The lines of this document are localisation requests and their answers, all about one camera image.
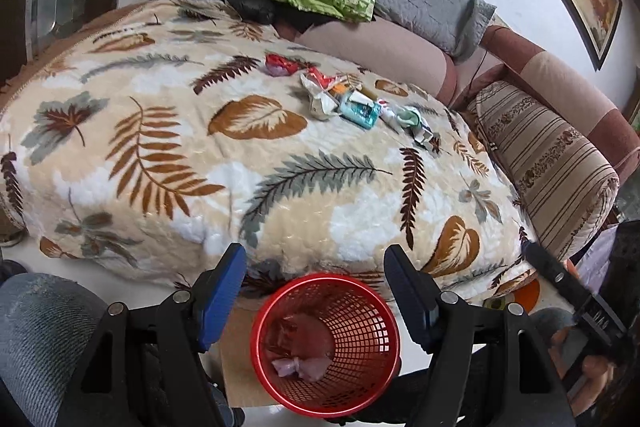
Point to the white green crumpled carton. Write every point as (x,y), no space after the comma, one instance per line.
(405,118)

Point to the pink brown headboard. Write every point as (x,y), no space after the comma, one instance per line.
(505,55)

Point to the pink pillow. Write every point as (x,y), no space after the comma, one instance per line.
(384,48)

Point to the purple pink wrapper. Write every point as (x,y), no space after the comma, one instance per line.
(300,346)

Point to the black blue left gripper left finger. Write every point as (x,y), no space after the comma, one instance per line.
(142,367)

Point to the red white snack wrapper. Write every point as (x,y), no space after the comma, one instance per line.
(323,104)

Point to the teal wet wipes pack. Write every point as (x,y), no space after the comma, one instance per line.
(364,116)

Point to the blue white small box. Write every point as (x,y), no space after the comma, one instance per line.
(424,136)

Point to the striped beige bolster cushion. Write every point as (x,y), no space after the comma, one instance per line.
(567,186)

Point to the red plastic trash basket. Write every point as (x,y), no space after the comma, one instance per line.
(366,345)

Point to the grey quilted pillow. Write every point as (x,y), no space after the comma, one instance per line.
(454,26)

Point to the leaf pattern fleece blanket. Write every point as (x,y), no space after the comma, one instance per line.
(154,137)

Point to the person's right hand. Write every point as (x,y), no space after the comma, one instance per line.
(598,372)

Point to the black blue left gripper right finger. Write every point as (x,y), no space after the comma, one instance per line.
(488,367)

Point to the blue jeans leg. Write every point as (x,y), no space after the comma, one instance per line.
(46,322)

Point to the small red foil wrapper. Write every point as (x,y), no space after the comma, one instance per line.
(280,66)

